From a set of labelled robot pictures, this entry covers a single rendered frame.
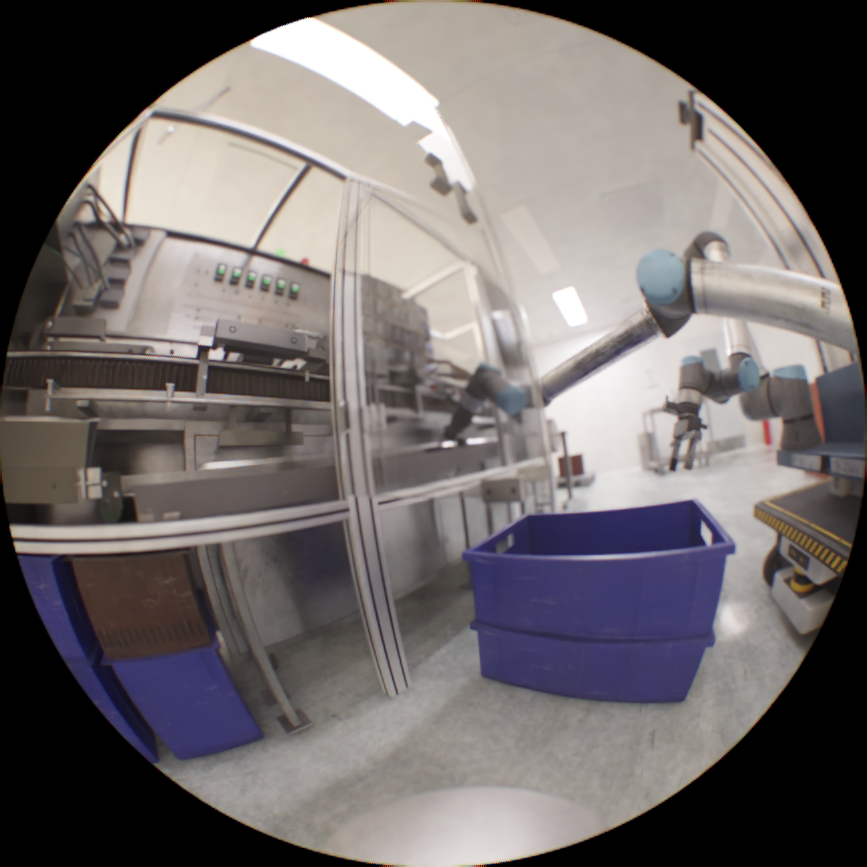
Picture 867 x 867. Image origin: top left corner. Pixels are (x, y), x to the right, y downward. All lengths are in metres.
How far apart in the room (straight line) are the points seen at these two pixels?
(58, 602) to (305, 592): 0.74
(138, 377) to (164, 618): 0.53
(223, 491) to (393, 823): 0.60
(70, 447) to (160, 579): 0.30
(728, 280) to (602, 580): 0.60
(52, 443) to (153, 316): 0.74
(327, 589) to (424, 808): 0.78
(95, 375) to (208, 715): 0.80
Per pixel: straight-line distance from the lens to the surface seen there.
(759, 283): 0.61
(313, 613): 1.01
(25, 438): 0.73
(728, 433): 5.76
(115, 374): 0.83
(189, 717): 0.81
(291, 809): 0.76
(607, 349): 0.80
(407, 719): 0.84
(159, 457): 1.11
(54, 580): 0.72
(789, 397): 1.17
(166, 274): 1.38
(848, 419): 1.15
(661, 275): 0.61
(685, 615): 0.66
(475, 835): 0.41
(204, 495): 0.59
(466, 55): 2.10
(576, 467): 4.39
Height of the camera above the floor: 0.65
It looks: 6 degrees up
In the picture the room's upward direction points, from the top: 7 degrees counter-clockwise
